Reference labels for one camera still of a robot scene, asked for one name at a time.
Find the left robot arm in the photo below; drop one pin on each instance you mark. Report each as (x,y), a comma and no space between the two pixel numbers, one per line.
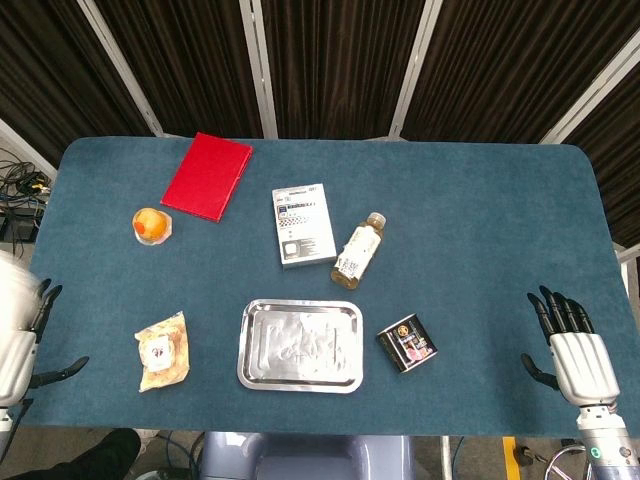
(4,425)

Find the white product box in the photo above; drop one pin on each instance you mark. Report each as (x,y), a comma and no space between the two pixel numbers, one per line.
(305,225)

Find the blue table cloth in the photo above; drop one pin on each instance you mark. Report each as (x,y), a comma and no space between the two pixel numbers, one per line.
(450,200)

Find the orange fruit cup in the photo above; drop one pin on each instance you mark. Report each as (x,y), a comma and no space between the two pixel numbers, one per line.
(150,226)

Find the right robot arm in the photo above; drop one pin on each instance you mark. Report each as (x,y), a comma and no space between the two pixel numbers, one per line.
(602,440)

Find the black food can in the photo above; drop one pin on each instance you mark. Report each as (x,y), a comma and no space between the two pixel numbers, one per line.
(407,342)

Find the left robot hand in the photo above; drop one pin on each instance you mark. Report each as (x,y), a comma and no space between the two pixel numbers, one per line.
(17,357)

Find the dark pleated curtain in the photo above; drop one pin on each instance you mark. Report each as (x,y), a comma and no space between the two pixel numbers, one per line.
(340,60)

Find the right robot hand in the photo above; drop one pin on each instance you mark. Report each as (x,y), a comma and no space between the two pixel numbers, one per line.
(582,360)

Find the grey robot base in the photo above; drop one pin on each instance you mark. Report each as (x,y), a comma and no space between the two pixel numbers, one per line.
(305,457)

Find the black shoe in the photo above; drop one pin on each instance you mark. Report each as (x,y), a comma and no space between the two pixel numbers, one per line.
(95,457)

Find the red book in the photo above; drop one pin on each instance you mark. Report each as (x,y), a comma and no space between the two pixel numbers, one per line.
(207,176)

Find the silver metal tray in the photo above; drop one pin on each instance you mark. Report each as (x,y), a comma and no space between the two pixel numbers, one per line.
(301,346)

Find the tea bottle with label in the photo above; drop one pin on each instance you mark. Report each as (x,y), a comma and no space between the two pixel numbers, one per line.
(357,252)

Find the bread in clear wrapper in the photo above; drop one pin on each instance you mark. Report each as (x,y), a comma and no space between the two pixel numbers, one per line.
(162,352)

